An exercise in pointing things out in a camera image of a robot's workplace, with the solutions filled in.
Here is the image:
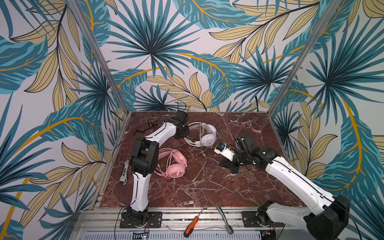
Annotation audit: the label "white headphones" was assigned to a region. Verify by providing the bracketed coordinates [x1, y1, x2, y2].
[184, 122, 218, 148]

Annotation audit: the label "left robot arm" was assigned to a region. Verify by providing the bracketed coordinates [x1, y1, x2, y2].
[127, 110, 190, 227]

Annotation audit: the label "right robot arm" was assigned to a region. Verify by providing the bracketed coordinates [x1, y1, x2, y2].
[215, 134, 350, 240]

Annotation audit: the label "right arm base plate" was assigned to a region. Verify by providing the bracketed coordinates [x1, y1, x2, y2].
[241, 211, 284, 228]

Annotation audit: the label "pink cat-ear headphones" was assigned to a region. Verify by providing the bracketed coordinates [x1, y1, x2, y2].
[154, 148, 188, 179]

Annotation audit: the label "orange handle screwdriver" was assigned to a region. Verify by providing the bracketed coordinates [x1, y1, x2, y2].
[184, 202, 208, 238]

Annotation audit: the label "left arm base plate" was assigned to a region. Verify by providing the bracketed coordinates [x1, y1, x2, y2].
[120, 211, 163, 229]

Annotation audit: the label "metal pliers tool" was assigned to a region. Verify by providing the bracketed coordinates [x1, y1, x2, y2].
[216, 203, 234, 235]

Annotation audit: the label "white headphone cable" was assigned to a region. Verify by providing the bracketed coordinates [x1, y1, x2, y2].
[191, 146, 221, 182]

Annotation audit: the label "aluminium frame rail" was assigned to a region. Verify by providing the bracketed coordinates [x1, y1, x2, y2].
[68, 206, 331, 232]

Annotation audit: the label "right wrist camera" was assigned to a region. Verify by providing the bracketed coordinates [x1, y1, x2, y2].
[214, 143, 236, 161]

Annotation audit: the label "silver adjustable wrench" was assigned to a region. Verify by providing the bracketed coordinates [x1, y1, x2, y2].
[120, 160, 129, 185]

